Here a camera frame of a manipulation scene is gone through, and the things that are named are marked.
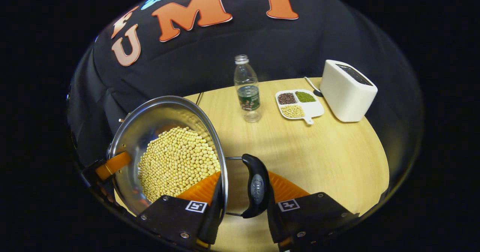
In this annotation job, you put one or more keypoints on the white divided plate with beans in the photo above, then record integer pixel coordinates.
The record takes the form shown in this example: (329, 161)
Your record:
(300, 107)

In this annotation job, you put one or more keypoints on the pile of yellow soybeans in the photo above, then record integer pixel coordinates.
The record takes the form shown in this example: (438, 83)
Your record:
(176, 162)

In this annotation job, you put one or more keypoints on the black backdrop cloth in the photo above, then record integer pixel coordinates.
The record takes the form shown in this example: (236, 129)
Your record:
(210, 60)

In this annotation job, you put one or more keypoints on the clear plastic water bottle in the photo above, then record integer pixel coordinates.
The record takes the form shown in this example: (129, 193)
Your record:
(247, 94)

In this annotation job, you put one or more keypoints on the white toaster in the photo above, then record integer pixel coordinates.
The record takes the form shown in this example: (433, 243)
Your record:
(347, 94)

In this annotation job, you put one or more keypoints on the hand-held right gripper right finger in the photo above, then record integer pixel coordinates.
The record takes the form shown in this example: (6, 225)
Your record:
(311, 216)

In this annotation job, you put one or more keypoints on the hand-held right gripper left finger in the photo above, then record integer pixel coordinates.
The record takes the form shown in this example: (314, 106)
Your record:
(172, 216)

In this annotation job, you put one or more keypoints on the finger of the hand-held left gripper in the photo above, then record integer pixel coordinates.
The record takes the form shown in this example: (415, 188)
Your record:
(114, 164)

